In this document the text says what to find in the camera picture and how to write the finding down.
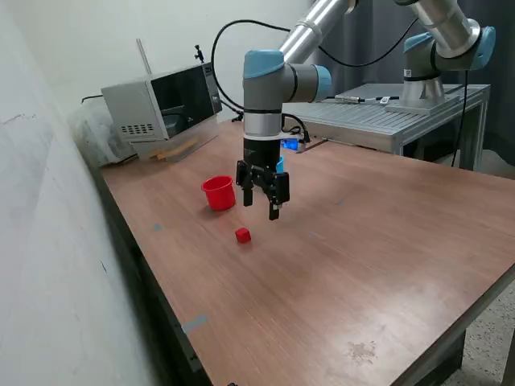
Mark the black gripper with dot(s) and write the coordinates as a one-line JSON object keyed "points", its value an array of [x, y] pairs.
{"points": [[261, 153]]}

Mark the red cube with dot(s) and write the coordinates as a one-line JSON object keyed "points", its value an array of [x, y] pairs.
{"points": [[243, 235]]}

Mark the silver blue UR5e robot arm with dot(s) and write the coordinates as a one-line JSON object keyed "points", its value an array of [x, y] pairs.
{"points": [[261, 92]]}

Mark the blue plastic cup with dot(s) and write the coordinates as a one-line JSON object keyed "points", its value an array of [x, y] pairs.
{"points": [[281, 163]]}

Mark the red plastic cup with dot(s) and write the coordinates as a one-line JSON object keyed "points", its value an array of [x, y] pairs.
{"points": [[219, 199]]}

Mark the light wooden block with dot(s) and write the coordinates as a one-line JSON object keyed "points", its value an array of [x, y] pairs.
{"points": [[155, 153], [177, 149]]}

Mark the grey tape piece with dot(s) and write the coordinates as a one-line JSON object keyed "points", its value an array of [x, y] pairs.
{"points": [[157, 227]]}

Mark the silver microwave oven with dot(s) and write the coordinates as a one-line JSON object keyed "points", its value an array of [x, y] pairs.
{"points": [[133, 104]]}

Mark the thin metal rod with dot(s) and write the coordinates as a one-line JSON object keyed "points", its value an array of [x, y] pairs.
{"points": [[144, 56]]}

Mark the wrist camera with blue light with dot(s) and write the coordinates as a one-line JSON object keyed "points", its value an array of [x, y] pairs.
{"points": [[290, 144]]}

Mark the black camera clamp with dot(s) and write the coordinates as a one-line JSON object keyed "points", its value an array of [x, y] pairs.
{"points": [[198, 53]]}

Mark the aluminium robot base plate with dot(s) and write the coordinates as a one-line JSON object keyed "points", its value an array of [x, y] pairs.
{"points": [[422, 106]]}

